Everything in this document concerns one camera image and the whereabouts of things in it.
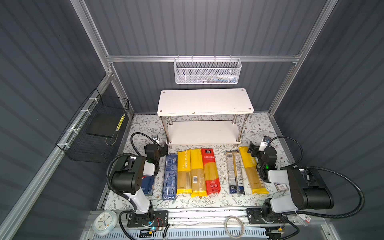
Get clear blue spaghetti pack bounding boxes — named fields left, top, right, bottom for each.
left=226, top=150, right=245, bottom=195

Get red spaghetti pack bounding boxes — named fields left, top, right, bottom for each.
left=201, top=149, right=221, bottom=195

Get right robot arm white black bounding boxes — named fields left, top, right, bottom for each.
left=248, top=143, right=335, bottom=214

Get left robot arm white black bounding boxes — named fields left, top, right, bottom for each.
left=106, top=144, right=168, bottom=219

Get dark blue pasta box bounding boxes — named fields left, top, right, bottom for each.
left=141, top=176, right=155, bottom=196

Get small white card box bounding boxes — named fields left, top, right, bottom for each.
left=275, top=184, right=290, bottom=192

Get yellow Pastatime spaghetti pack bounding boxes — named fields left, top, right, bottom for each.
left=177, top=150, right=192, bottom=195

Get blue spaghetti box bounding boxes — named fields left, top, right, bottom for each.
left=162, top=154, right=178, bottom=200

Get yellow green striped tool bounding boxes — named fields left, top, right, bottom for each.
left=116, top=114, right=126, bottom=132

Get white two-tier shelf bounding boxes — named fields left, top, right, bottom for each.
left=157, top=88, right=254, bottom=146

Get red white tag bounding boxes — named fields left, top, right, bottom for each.
left=295, top=214, right=311, bottom=226

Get tubes in white basket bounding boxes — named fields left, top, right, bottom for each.
left=196, top=75, right=239, bottom=84

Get white round clock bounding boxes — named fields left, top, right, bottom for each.
left=92, top=210, right=118, bottom=236

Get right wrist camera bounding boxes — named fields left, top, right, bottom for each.
left=259, top=136, right=271, bottom=152

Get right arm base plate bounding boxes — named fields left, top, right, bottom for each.
left=246, top=208, right=288, bottom=225

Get black wire basket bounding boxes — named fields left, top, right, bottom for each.
left=57, top=90, right=130, bottom=164

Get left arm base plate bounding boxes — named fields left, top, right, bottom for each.
left=127, top=211, right=169, bottom=228

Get coiled white cable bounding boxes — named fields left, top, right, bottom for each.
left=224, top=215, right=245, bottom=239

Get white wire mesh basket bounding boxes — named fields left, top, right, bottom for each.
left=173, top=58, right=242, bottom=85

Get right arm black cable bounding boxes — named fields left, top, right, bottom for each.
left=269, top=135, right=366, bottom=219

